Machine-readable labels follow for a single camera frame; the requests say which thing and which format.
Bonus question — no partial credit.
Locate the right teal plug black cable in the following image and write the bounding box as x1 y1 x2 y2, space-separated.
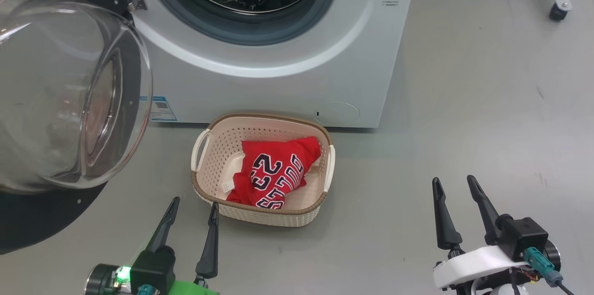
524 247 576 295

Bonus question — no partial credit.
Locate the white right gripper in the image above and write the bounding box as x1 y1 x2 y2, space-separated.
432 174 529 291

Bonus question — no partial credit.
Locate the black glass washing machine door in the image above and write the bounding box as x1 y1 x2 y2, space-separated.
0 0 154 255

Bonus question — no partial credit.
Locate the cream perforated laundry basket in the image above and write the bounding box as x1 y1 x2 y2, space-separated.
190 113 336 228

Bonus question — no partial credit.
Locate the red basketball jersey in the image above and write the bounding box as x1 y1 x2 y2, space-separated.
226 136 323 210

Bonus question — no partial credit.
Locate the white washing machine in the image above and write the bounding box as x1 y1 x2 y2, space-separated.
124 0 421 129

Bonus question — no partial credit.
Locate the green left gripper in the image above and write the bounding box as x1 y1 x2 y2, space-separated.
145 196 220 295

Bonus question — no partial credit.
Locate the black round right gripper motor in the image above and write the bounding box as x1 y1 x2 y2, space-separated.
545 239 562 272

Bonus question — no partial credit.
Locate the blue white energy label sticker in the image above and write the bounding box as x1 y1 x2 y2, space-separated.
139 96 178 122

